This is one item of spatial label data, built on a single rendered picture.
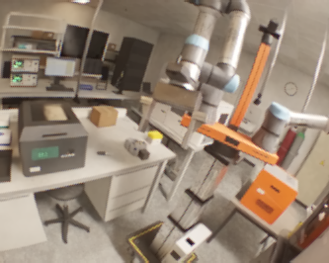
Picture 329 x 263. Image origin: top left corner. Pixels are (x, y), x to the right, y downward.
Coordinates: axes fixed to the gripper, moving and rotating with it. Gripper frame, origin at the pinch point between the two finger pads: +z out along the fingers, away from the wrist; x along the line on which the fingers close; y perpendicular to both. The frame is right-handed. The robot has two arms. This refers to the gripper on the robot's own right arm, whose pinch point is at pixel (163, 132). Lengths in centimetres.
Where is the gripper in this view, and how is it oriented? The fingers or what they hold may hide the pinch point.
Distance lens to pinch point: 47.1
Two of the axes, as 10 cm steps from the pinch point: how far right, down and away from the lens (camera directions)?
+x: -8.8, -3.1, 3.5
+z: -3.5, 9.4, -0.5
